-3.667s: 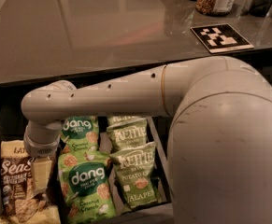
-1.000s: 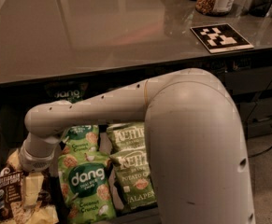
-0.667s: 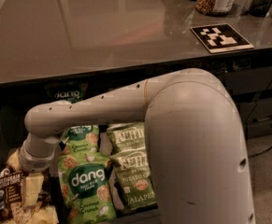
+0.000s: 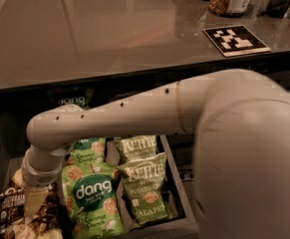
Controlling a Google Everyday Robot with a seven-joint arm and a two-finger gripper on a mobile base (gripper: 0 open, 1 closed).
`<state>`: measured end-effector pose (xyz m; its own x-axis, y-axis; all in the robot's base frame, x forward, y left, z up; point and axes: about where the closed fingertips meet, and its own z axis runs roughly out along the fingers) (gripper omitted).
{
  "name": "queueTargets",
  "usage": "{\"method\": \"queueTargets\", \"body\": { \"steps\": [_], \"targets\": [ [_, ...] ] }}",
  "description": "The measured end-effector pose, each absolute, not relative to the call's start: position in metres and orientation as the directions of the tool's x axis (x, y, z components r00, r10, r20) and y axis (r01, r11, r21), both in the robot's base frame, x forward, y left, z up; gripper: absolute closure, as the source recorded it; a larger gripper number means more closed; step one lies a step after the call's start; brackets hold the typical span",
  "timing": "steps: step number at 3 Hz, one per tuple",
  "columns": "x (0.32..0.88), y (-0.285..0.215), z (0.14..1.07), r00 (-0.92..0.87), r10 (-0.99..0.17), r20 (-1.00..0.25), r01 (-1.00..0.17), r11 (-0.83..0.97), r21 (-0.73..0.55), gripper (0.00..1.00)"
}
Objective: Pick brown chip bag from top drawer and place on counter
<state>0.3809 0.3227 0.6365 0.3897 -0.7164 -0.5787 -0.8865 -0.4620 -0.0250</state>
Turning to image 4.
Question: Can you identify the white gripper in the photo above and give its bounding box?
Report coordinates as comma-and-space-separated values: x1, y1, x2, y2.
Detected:
21, 145, 69, 216

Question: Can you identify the brown Late July chip bag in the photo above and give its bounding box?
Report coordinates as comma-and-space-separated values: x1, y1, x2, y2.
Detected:
0, 169, 63, 239

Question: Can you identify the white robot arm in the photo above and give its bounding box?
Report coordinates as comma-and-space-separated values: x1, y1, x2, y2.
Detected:
22, 69, 290, 239

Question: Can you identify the open grey top drawer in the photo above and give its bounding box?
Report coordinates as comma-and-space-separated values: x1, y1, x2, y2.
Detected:
0, 110, 200, 239

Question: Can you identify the front green Dang chip bag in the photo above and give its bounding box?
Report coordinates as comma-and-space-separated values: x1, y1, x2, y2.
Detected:
62, 162, 124, 239

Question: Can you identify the green dang chip bag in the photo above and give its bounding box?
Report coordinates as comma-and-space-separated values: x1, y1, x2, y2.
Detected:
66, 137, 106, 165
62, 162, 124, 239
48, 87, 94, 109

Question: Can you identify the middle green Dang chip bag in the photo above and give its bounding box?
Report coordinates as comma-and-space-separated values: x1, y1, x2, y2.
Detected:
66, 137, 106, 165

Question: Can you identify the rear green Dang chip bag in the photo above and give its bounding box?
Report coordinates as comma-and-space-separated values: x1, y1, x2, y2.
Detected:
48, 87, 94, 109

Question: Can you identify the front Kettle jalapeno chip bag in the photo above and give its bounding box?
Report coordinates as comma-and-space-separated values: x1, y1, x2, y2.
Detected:
118, 152, 172, 226

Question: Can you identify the black white fiducial marker tile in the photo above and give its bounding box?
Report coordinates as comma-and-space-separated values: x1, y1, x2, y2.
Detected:
203, 25, 271, 58

